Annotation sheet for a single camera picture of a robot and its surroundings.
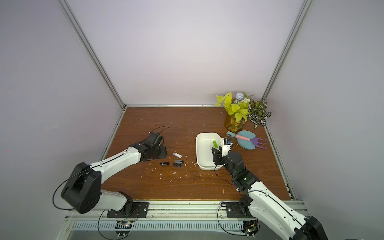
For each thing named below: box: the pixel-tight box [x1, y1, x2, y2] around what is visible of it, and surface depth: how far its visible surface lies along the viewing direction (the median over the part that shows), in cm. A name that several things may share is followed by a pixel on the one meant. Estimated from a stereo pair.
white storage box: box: [196, 132, 223, 171], surface depth 97 cm
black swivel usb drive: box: [173, 160, 183, 168], surface depth 92 cm
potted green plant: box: [214, 92, 272, 134], surface depth 88 cm
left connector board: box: [115, 221, 133, 238], surface depth 72 cm
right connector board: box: [241, 220, 260, 239], surface depth 71 cm
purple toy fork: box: [250, 137, 268, 149], surface depth 100 cm
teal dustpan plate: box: [237, 130, 256, 150], surface depth 102 cm
